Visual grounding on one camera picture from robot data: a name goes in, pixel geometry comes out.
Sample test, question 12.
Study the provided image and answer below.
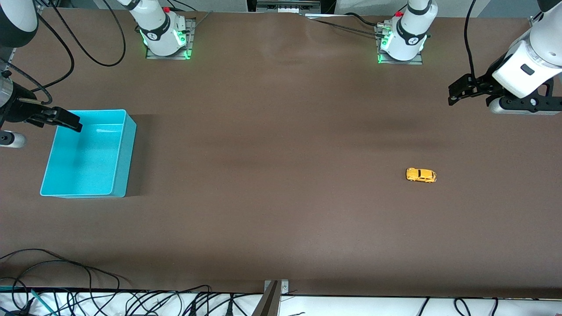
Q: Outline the yellow beetle toy car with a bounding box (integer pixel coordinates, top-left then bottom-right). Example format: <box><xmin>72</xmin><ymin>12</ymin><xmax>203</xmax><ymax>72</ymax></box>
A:
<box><xmin>405</xmin><ymin>167</ymin><xmax>437</xmax><ymax>183</ymax></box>

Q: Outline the cyan plastic bin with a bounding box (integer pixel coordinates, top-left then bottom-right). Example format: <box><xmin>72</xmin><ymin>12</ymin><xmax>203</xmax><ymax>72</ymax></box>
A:
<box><xmin>40</xmin><ymin>109</ymin><xmax>137</xmax><ymax>199</ymax></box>

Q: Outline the grey metal side rack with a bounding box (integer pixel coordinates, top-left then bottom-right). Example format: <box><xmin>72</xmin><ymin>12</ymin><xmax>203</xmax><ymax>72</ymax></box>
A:
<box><xmin>0</xmin><ymin>46</ymin><xmax>18</xmax><ymax>76</ymax></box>

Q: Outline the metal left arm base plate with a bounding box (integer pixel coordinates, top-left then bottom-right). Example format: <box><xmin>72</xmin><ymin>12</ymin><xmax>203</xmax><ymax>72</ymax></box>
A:
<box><xmin>375</xmin><ymin>24</ymin><xmax>424</xmax><ymax>65</ymax></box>

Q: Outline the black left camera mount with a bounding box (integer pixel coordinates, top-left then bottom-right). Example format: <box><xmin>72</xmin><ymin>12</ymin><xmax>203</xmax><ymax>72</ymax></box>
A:
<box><xmin>501</xmin><ymin>78</ymin><xmax>562</xmax><ymax>110</ymax></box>

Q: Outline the black right arm cable loop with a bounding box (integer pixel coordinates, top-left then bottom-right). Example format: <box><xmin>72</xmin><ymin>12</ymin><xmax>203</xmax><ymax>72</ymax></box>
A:
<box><xmin>46</xmin><ymin>0</ymin><xmax>127</xmax><ymax>67</ymax></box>

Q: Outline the black cable on table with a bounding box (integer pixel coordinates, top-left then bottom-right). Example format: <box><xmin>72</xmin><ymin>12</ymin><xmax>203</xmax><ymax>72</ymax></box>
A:
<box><xmin>303</xmin><ymin>12</ymin><xmax>387</xmax><ymax>38</ymax></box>

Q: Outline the long black floor cable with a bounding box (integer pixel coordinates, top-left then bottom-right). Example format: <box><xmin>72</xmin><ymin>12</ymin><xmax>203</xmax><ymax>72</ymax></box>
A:
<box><xmin>0</xmin><ymin>248</ymin><xmax>121</xmax><ymax>316</ymax></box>

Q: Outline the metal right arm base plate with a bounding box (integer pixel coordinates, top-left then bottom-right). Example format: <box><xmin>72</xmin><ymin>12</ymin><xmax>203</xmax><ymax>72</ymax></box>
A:
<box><xmin>145</xmin><ymin>18</ymin><xmax>196</xmax><ymax>60</ymax></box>

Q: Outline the black floor cable bundle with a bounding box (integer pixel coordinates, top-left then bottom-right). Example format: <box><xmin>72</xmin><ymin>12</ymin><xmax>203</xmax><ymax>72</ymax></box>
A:
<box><xmin>123</xmin><ymin>285</ymin><xmax>246</xmax><ymax>316</ymax></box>

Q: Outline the grey metal table bracket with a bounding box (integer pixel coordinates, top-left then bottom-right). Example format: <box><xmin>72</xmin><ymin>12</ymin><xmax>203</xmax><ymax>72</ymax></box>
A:
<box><xmin>251</xmin><ymin>280</ymin><xmax>289</xmax><ymax>316</ymax></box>

